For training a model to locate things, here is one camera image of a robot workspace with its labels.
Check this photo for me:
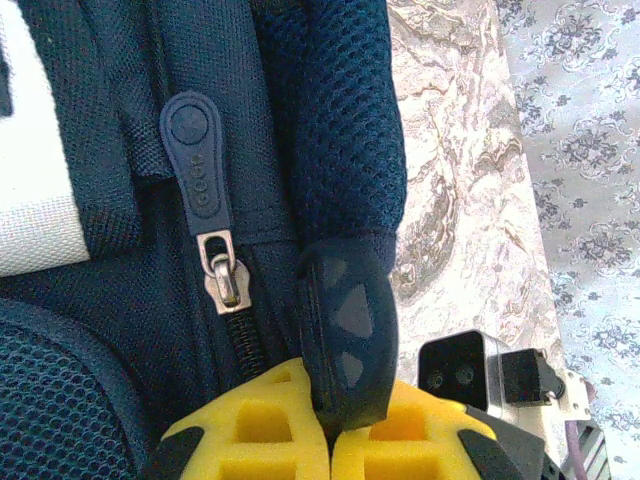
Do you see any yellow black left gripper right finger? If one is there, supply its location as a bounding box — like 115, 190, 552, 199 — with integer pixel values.
332, 380, 506, 480

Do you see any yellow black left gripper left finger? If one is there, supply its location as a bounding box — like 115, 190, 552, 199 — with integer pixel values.
144, 357, 334, 480

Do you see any navy blue backpack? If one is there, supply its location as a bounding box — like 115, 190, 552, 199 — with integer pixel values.
0, 0, 409, 480

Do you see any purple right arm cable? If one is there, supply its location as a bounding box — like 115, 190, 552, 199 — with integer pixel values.
563, 418, 594, 480

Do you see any aluminium side rail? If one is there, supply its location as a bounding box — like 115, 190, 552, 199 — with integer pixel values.
574, 424, 612, 480

